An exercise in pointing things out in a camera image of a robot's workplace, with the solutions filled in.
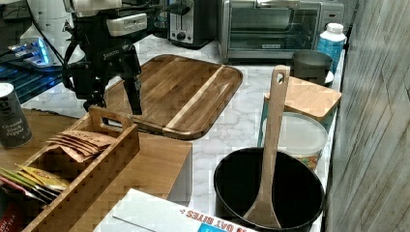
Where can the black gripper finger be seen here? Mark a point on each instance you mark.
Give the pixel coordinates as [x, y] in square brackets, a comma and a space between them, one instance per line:
[89, 103]
[132, 87]

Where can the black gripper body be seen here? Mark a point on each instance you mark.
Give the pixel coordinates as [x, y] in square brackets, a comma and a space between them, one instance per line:
[94, 56]

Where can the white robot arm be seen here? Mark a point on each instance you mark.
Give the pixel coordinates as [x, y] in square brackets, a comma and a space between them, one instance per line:
[52, 20]

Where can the brown tea bag packets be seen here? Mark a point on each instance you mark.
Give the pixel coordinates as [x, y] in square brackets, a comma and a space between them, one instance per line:
[80, 145]

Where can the large walnut cutting board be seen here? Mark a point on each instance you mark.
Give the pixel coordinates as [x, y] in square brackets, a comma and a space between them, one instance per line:
[183, 97]

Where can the wooden tea bag tray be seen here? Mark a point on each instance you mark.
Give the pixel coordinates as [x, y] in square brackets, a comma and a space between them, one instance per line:
[88, 179]

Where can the black pepper can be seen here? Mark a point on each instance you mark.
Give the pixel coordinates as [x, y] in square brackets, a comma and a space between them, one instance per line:
[14, 128]

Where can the silver black toaster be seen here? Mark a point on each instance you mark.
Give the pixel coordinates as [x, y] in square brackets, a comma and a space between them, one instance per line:
[192, 23]

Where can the yellow green tea bags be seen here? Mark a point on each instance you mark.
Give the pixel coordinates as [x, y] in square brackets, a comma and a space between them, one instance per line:
[33, 183]

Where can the oat bites cardboard box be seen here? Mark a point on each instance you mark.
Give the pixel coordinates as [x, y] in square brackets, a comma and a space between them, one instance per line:
[142, 212]

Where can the silver toaster oven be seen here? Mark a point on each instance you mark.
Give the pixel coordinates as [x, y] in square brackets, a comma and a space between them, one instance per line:
[269, 30]

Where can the small light wooden board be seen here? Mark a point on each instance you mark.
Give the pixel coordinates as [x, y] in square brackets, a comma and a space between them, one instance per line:
[310, 99]

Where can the clear lidded plastic tub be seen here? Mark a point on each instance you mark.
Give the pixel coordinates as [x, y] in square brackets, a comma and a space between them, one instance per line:
[301, 137]

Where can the grey metal cup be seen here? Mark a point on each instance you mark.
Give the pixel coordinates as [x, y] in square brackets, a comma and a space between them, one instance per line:
[311, 65]

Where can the wooden spatula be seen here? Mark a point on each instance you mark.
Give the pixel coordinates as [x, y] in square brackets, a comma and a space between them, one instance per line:
[262, 211]

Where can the black bowl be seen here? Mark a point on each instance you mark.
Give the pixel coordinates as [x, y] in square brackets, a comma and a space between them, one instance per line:
[298, 195]

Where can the blue white plastic bottle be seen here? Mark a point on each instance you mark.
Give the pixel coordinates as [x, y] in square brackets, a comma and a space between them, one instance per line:
[331, 42]

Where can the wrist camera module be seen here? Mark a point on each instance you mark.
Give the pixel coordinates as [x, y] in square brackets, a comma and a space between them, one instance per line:
[125, 25]

